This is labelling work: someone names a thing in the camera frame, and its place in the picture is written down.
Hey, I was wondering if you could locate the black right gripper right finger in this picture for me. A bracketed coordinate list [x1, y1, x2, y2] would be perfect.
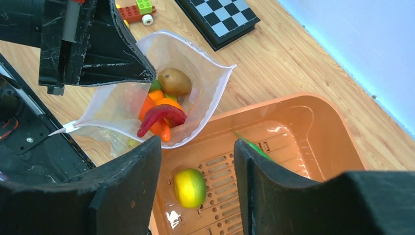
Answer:
[234, 140, 415, 235]

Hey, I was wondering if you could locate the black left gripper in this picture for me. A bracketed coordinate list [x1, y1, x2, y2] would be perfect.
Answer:
[0, 0, 156, 95]

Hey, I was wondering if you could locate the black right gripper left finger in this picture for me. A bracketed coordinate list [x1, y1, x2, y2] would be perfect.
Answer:
[0, 136, 162, 235]

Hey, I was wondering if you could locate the green chili pepper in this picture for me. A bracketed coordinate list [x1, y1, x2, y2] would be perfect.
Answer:
[231, 130, 275, 162]

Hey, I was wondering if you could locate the green leafy toy vegetable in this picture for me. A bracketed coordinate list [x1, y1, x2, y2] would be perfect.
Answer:
[149, 80, 177, 101]

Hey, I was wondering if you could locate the orange plastic basket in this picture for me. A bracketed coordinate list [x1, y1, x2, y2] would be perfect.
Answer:
[150, 93, 364, 235]

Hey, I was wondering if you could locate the brown potato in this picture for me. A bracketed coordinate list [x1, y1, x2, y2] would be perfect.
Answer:
[158, 68, 192, 97]

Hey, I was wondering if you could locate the orange toy carrot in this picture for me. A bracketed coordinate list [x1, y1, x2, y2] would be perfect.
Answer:
[138, 95, 171, 141]

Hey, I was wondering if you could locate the orange tangerine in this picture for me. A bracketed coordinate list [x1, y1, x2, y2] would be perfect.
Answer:
[148, 90, 165, 102]
[155, 97, 186, 128]

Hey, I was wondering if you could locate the clear zip top bag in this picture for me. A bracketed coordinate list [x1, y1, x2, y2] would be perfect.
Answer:
[59, 30, 233, 157]

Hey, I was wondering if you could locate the red chili pepper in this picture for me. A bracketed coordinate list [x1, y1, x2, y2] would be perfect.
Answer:
[137, 104, 187, 141]

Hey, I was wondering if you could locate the red green toy block car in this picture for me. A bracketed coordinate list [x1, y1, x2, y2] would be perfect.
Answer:
[115, 0, 157, 28]

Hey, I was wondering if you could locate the yellow green toy lemon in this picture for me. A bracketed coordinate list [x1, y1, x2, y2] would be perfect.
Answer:
[173, 168, 207, 209]

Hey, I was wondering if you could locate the black grey chessboard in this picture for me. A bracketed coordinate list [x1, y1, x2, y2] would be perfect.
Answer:
[175, 0, 260, 51]

